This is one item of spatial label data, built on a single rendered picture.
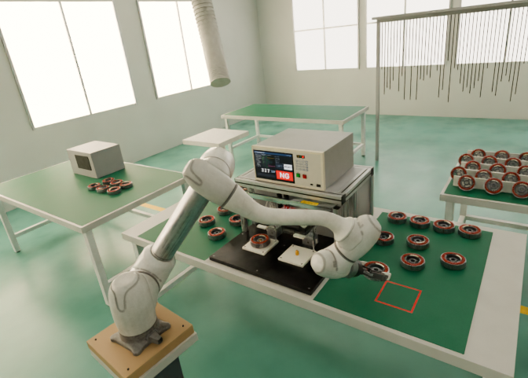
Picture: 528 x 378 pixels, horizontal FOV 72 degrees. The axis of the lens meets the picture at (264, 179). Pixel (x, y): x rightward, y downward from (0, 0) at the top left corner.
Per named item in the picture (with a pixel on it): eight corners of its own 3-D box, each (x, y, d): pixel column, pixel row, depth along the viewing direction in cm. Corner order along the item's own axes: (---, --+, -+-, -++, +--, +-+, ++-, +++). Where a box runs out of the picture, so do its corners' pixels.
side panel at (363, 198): (355, 245, 202) (354, 192, 191) (350, 244, 204) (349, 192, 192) (373, 222, 223) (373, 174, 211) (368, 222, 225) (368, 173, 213)
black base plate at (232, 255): (310, 295, 168) (310, 291, 167) (209, 259, 204) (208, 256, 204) (351, 245, 203) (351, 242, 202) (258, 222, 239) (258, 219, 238)
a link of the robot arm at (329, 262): (339, 285, 141) (363, 263, 136) (314, 284, 130) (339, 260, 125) (325, 262, 148) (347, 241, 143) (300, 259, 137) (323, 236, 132)
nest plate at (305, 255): (302, 267, 185) (302, 266, 185) (277, 259, 194) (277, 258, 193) (316, 252, 196) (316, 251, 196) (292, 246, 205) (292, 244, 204)
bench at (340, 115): (344, 175, 495) (342, 120, 467) (227, 159, 614) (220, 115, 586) (368, 155, 561) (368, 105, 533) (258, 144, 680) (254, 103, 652)
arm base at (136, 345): (143, 361, 138) (139, 350, 136) (109, 340, 151) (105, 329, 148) (178, 329, 151) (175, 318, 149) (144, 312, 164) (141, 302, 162)
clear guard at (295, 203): (312, 240, 164) (311, 229, 162) (269, 229, 178) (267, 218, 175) (342, 210, 188) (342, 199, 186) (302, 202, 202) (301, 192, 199)
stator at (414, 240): (403, 240, 202) (403, 234, 201) (423, 238, 202) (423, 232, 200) (411, 251, 191) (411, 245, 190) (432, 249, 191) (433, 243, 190)
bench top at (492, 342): (511, 387, 123) (514, 377, 121) (122, 239, 248) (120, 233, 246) (525, 242, 197) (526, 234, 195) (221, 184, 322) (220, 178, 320)
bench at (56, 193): (108, 311, 287) (80, 227, 259) (9, 252, 391) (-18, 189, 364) (205, 243, 368) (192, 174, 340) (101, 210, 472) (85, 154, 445)
